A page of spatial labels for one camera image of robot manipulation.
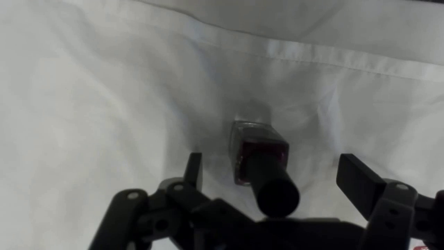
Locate dark purple nail polish bottle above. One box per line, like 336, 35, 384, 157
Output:
228, 118, 303, 220

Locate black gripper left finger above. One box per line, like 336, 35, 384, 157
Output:
87, 152, 289, 250

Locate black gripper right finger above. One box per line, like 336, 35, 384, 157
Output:
336, 153, 444, 250

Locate white tablecloth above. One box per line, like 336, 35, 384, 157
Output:
0, 0, 444, 250

